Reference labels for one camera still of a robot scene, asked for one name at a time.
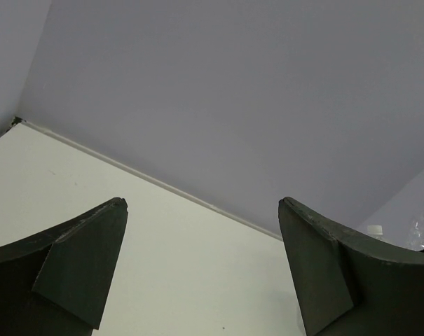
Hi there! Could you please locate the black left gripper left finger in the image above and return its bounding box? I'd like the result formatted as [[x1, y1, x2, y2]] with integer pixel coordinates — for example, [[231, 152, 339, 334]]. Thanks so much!
[[0, 197, 128, 335]]

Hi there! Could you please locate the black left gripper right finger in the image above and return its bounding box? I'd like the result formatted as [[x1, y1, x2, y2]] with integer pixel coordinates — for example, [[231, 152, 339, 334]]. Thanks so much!
[[278, 197, 424, 335]]

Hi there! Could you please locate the clear bottle blue ring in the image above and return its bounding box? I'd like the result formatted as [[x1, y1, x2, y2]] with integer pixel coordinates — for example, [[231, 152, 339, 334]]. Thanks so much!
[[407, 212, 424, 251]]

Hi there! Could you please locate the clear bottle white cap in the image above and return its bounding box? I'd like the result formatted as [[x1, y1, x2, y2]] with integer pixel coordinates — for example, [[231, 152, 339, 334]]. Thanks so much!
[[367, 225, 383, 237]]

